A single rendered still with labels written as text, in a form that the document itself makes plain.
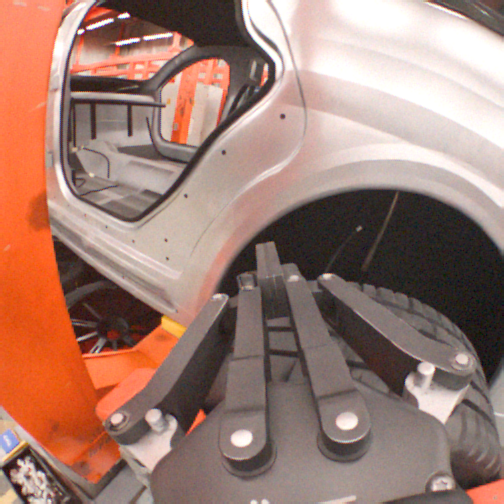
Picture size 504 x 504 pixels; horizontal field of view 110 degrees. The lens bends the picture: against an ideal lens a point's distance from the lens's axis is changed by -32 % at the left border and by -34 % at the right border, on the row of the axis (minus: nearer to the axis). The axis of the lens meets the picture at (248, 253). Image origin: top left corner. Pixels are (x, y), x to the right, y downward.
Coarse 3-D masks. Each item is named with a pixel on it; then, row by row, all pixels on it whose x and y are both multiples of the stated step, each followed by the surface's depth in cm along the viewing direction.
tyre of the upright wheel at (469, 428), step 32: (384, 288) 34; (288, 320) 30; (416, 320) 27; (448, 320) 30; (288, 352) 25; (352, 352) 23; (224, 384) 23; (384, 384) 19; (480, 384) 21; (480, 416) 16; (480, 448) 13; (480, 480) 13
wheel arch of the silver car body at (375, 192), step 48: (336, 192) 44; (384, 192) 67; (432, 192) 36; (288, 240) 86; (336, 240) 79; (384, 240) 72; (432, 240) 65; (480, 240) 46; (432, 288) 70; (480, 288) 58; (480, 336) 54
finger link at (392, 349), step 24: (336, 288) 13; (336, 312) 14; (360, 312) 10; (384, 312) 10; (360, 336) 10; (384, 336) 9; (408, 336) 8; (384, 360) 9; (408, 360) 7; (432, 360) 7; (456, 360) 6; (456, 384) 6; (456, 408) 6
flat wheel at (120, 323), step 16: (80, 288) 111; (96, 288) 114; (112, 288) 118; (80, 304) 106; (96, 304) 115; (112, 304) 111; (128, 304) 124; (144, 304) 122; (80, 320) 97; (96, 320) 119; (112, 320) 106; (128, 320) 106; (144, 320) 110; (160, 320) 117; (80, 336) 110; (96, 336) 94; (128, 336) 98; (96, 352) 86
